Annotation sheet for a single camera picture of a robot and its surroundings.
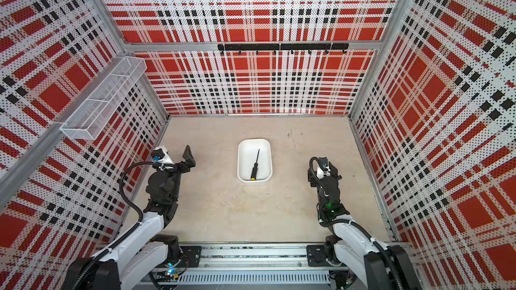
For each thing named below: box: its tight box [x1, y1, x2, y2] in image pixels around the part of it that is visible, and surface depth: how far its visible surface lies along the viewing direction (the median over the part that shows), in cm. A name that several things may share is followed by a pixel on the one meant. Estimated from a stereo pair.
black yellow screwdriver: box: [250, 148, 261, 181], surface depth 95 cm
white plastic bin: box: [237, 138, 273, 183], surface depth 101 cm
